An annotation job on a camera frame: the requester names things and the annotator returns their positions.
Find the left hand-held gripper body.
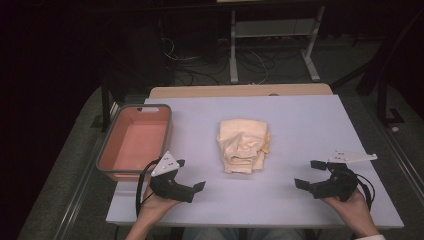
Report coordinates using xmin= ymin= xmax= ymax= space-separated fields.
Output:
xmin=148 ymin=150 xmax=196 ymax=204

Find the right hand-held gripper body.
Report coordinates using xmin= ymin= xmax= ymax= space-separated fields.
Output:
xmin=308 ymin=149 xmax=379 ymax=203

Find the pink basket with grey rim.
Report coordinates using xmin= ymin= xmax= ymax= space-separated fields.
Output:
xmin=95 ymin=103 xmax=174 ymax=183

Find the cream cloth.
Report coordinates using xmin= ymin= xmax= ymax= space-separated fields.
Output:
xmin=215 ymin=118 xmax=272 ymax=175

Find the person's left hand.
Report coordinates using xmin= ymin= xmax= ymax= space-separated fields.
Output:
xmin=137 ymin=185 xmax=182 ymax=228

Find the person's right hand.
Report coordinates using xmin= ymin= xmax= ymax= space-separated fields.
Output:
xmin=321 ymin=188 xmax=381 ymax=238

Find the white board table cover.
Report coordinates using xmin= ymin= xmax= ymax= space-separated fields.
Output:
xmin=105 ymin=94 xmax=405 ymax=230

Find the black metal stand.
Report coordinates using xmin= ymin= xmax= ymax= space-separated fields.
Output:
xmin=90 ymin=63 xmax=118 ymax=133
xmin=355 ymin=9 xmax=424 ymax=127

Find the white metal stand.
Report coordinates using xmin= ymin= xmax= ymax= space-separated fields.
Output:
xmin=228 ymin=5 xmax=327 ymax=84

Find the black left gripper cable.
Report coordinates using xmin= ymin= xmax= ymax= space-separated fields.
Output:
xmin=135 ymin=157 xmax=162 ymax=218

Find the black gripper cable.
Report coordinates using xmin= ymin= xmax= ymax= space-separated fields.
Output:
xmin=355 ymin=172 xmax=377 ymax=212
xmin=135 ymin=157 xmax=162 ymax=218

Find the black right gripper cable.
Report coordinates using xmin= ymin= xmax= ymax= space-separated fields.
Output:
xmin=355 ymin=172 xmax=377 ymax=212

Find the tangle of floor cables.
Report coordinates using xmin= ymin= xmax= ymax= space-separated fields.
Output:
xmin=161 ymin=35 xmax=314 ymax=86

